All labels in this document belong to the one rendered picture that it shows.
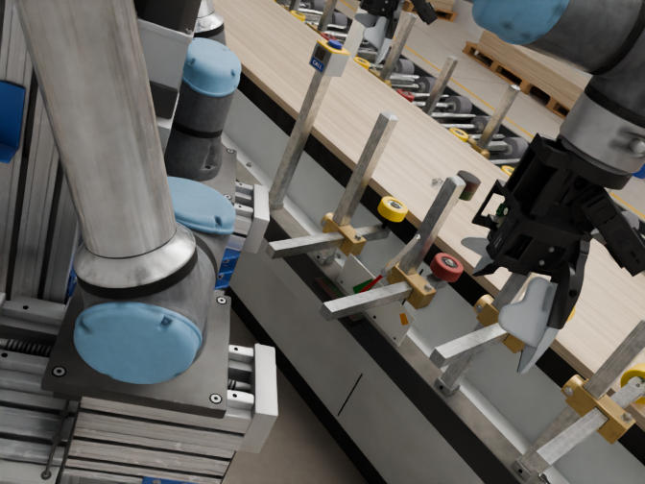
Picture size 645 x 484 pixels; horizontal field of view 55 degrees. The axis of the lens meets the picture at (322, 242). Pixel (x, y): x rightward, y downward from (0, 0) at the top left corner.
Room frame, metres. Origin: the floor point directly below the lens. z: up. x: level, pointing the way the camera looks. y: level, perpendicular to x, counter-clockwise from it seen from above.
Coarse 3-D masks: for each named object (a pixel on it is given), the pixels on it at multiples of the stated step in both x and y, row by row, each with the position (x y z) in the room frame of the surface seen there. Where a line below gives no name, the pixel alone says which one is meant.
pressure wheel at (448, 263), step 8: (440, 256) 1.41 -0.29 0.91; (448, 256) 1.43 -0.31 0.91; (432, 264) 1.39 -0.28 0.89; (440, 264) 1.38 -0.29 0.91; (448, 264) 1.39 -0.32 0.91; (456, 264) 1.41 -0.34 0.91; (440, 272) 1.37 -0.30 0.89; (448, 272) 1.37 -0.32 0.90; (456, 272) 1.37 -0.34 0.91; (448, 280) 1.37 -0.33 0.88
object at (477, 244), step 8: (464, 240) 0.60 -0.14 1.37; (472, 240) 0.59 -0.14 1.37; (480, 240) 0.59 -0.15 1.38; (488, 240) 0.59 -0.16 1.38; (472, 248) 0.61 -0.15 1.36; (480, 248) 0.60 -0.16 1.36; (488, 256) 0.61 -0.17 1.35; (480, 264) 0.62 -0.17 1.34; (488, 264) 0.61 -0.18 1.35; (472, 272) 0.63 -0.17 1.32; (480, 272) 0.62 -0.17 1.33; (488, 272) 0.61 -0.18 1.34
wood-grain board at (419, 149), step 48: (240, 0) 2.92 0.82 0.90; (240, 48) 2.29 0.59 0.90; (288, 48) 2.54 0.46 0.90; (288, 96) 2.03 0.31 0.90; (336, 96) 2.24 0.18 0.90; (384, 96) 2.49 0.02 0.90; (336, 144) 1.82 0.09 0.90; (432, 144) 2.20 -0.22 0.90; (384, 192) 1.67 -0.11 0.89; (432, 192) 1.79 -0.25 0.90; (480, 192) 1.96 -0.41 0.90; (624, 288) 1.73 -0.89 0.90; (576, 336) 1.34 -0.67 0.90; (624, 336) 1.44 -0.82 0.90
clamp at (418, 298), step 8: (392, 272) 1.33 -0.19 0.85; (400, 272) 1.32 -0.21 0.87; (416, 272) 1.35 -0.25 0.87; (392, 280) 1.33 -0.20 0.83; (400, 280) 1.31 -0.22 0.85; (408, 280) 1.30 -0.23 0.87; (416, 280) 1.31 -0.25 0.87; (424, 280) 1.33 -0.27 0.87; (416, 288) 1.29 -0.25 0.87; (432, 288) 1.31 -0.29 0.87; (416, 296) 1.28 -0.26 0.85; (424, 296) 1.27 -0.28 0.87; (432, 296) 1.30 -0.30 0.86; (416, 304) 1.27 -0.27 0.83; (424, 304) 1.29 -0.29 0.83
